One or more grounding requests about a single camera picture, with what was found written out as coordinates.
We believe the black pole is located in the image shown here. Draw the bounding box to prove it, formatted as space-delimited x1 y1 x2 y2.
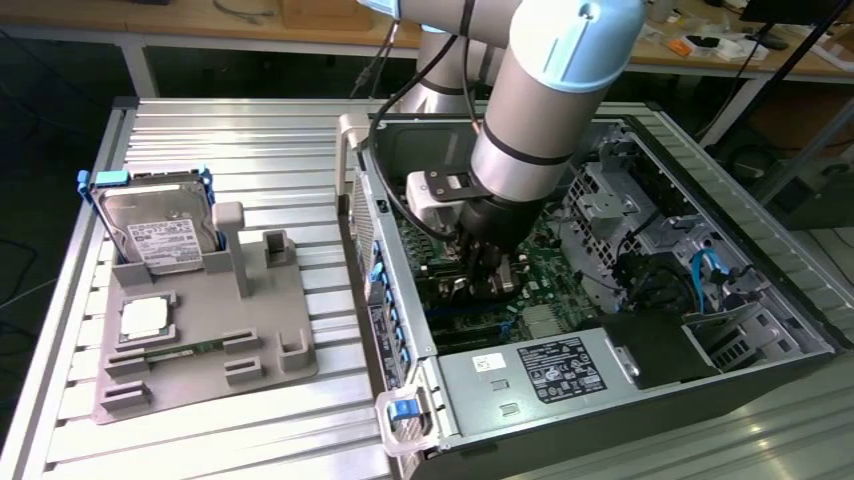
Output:
770 0 847 84

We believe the blue slot retainer strip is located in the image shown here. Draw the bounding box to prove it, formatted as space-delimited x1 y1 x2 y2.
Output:
368 243 411 374

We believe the black wire bundle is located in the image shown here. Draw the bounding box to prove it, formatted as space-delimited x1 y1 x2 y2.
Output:
611 253 695 312

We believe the green motherboard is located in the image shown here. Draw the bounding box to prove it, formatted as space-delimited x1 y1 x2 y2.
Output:
396 199 603 351

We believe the black expansion slot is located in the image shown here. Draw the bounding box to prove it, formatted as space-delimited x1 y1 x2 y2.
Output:
430 322 507 347

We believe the silver chipset heatsink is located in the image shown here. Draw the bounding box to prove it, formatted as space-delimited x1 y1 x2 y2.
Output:
522 305 563 338

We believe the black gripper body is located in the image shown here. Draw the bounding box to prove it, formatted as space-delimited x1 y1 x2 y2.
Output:
455 195 546 257

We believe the grey metal drive cage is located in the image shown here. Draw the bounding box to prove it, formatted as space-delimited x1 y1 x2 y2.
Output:
564 159 663 262

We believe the black RAM slot row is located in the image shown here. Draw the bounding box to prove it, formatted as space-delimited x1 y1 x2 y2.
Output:
416 259 470 289

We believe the white and black gadget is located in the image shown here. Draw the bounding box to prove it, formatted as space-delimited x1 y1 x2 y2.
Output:
666 33 763 63

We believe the grey power supply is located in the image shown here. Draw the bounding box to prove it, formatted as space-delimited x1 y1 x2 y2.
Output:
436 327 643 439

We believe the silver CPU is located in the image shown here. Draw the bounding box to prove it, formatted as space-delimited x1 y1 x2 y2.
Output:
119 297 172 339

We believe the grey plastic parts rack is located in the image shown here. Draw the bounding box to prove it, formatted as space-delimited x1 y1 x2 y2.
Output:
89 201 320 426

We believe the blue case latch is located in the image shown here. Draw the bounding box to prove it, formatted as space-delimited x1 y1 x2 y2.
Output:
386 399 419 424

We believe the black camera cable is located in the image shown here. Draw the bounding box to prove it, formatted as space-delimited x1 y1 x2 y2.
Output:
370 0 483 239

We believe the silver hard disk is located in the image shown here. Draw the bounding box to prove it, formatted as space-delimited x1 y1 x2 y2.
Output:
99 182 219 274

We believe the wooden desk with grey frame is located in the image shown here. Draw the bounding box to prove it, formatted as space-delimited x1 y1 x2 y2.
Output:
0 0 854 147

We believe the blue wire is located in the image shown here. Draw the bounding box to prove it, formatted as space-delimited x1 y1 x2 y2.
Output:
688 247 726 314

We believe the black plastic shroud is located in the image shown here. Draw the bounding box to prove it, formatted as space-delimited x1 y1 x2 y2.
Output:
603 314 723 391

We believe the blue disk caddy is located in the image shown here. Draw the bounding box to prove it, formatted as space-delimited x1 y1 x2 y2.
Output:
77 167 219 266

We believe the black monitor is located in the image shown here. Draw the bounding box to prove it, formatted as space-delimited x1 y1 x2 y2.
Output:
738 0 854 50

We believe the black and grey PC case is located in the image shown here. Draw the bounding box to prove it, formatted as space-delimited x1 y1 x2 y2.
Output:
332 110 854 480

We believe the grey perforated disk bay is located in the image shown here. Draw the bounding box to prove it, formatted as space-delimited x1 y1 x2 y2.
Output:
679 299 803 374

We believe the black hanging cable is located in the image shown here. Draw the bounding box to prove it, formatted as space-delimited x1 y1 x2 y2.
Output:
352 19 403 99

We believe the black equipment box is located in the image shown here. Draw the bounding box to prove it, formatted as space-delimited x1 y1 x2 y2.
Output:
767 162 854 229

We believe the green RAM stick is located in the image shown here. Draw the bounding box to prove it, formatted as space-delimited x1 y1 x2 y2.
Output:
143 339 229 359

